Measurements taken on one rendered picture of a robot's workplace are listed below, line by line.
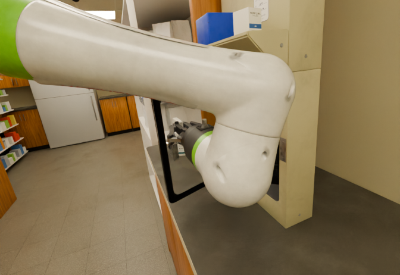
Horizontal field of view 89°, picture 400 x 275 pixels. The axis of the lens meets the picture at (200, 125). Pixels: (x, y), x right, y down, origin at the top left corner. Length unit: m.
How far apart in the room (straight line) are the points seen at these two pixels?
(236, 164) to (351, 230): 0.57
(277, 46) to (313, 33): 0.11
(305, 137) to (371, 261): 0.34
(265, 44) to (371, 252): 0.60
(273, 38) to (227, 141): 0.31
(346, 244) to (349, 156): 0.40
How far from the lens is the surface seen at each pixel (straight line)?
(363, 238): 0.79
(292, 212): 0.73
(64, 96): 5.41
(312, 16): 0.62
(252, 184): 0.29
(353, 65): 0.97
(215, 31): 0.69
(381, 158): 0.98
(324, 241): 0.75
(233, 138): 0.28
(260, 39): 0.50
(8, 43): 0.34
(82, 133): 5.51
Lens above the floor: 1.44
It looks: 16 degrees down
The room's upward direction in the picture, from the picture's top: 6 degrees counter-clockwise
